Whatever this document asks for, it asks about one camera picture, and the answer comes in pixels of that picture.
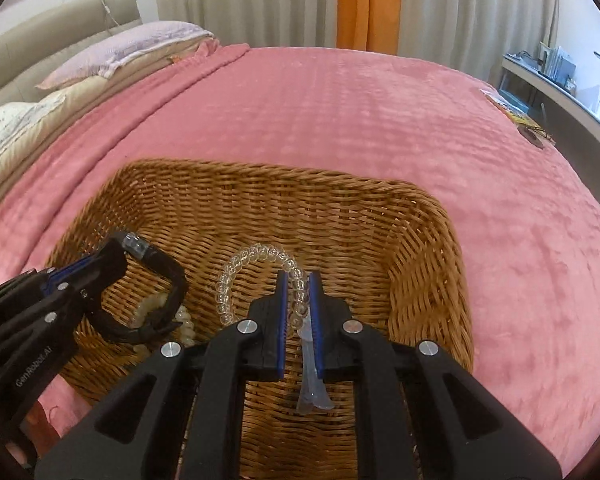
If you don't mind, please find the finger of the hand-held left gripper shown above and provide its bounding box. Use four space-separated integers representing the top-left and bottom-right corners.
44 251 128 312
0 236 127 302

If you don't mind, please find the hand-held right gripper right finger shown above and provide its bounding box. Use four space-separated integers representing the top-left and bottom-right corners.
309 270 564 480

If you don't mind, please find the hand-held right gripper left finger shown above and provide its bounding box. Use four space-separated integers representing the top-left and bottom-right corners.
32 269 288 480

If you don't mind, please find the clear plastic hair clip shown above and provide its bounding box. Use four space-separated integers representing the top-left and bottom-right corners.
296 310 333 417

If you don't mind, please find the clear bead bracelet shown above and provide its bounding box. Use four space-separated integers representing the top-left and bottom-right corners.
214 243 313 328

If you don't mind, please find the black wrist watch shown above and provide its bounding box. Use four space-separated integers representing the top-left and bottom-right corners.
82 231 190 345

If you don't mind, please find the brown wicker basket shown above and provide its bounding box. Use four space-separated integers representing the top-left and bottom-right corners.
45 158 476 480

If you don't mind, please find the white floral pillow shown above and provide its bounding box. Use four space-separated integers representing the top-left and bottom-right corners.
0 91 66 181

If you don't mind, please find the beige quilt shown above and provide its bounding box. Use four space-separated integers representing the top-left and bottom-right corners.
0 35 221 231

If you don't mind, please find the lilac pillow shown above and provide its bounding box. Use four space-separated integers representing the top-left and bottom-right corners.
36 21 216 90

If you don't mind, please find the pink fleece blanket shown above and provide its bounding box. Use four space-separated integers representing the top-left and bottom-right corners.
0 45 600 480

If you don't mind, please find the beige padded headboard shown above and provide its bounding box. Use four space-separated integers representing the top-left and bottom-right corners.
0 0 143 106

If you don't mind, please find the small dark object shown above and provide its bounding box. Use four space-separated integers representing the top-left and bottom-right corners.
520 129 556 150

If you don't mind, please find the magazine on bed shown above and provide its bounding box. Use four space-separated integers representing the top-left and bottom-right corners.
480 87 541 128

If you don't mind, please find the beige curtain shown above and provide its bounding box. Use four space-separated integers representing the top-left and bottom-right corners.
152 0 341 51
395 0 561 81

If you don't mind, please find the orange curtain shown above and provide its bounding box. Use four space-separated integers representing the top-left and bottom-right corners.
336 0 401 55

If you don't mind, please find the grey desk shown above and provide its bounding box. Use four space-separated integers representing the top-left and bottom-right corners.
497 52 600 171

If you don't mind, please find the row of books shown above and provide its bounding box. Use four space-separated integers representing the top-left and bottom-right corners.
537 42 578 92

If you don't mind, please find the white pearl bracelet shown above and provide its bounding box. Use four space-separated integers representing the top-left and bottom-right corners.
130 294 198 348

